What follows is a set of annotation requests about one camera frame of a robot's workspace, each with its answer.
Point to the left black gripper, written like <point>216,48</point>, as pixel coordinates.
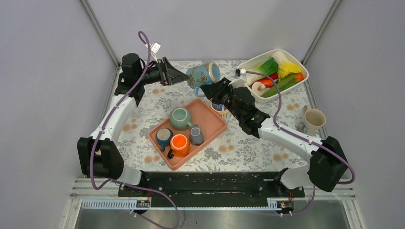
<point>173,75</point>

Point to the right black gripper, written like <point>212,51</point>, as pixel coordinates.
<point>213,91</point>

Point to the light blue butterfly mug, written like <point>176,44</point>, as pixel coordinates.
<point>203,74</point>

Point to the teal green round mug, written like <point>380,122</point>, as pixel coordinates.
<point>181,119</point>

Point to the grey small mug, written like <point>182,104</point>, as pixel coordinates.
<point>196,136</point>

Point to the dark blue small mug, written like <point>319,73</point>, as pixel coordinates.
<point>163,137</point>

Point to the orange mug black handle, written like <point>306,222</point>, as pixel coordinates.
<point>179,146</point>

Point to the cream floral tall mug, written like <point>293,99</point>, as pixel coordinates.
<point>312,120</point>

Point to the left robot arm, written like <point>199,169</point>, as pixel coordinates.
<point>98,153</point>

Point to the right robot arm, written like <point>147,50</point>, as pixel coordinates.
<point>326,162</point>

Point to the pink plastic tray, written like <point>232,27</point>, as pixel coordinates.
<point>186,132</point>

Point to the toy mushroom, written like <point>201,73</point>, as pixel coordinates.
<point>258,88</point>

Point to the white rectangular basin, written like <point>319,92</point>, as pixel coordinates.
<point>258,60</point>

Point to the toy bok choy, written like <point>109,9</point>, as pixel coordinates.
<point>269,67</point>

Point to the toy red chili pepper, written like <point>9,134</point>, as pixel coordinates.
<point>274,76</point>

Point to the toy napa cabbage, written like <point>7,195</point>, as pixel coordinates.
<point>285,66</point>

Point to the toy green cucumber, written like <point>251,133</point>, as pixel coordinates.
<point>282,85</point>

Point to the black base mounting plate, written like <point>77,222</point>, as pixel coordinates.
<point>211,189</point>

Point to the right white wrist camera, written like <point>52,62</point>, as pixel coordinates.
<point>240,72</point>

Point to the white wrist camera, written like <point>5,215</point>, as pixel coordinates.
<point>240,72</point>
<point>152,48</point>

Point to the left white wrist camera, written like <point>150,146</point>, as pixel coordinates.
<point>152,48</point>

